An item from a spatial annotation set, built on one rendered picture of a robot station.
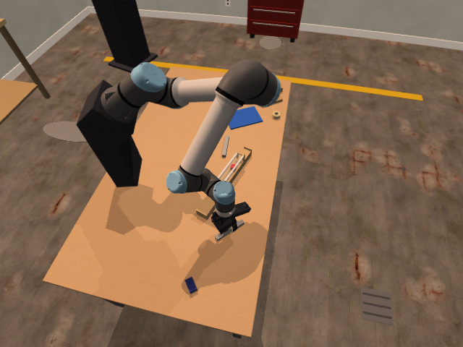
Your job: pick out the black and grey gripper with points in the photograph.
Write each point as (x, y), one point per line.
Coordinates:
(224, 224)

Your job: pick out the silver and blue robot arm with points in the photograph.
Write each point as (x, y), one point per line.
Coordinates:
(247, 80)

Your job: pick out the grey square stick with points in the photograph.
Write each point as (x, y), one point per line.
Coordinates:
(225, 146)
(220, 236)

